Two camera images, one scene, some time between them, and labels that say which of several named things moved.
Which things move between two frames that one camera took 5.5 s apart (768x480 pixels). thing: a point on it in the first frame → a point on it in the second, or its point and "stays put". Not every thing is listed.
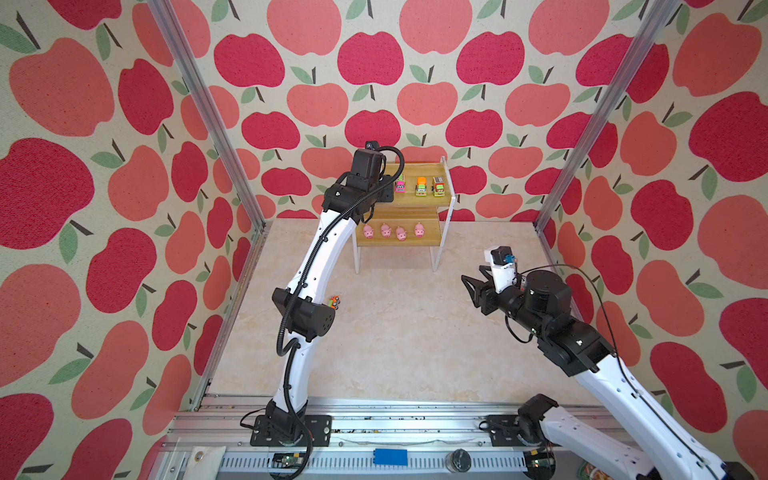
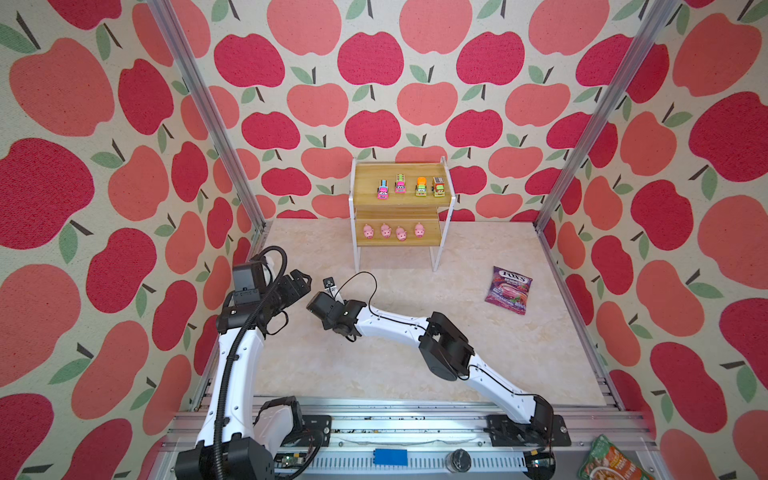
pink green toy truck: x=400 y=185 stays put
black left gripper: x=387 y=185 → x=292 y=292
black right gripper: x=490 y=295 → x=341 y=304
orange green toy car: x=421 y=187 stays put
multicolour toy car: x=439 y=186 stays put
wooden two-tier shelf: x=419 y=216 stays put
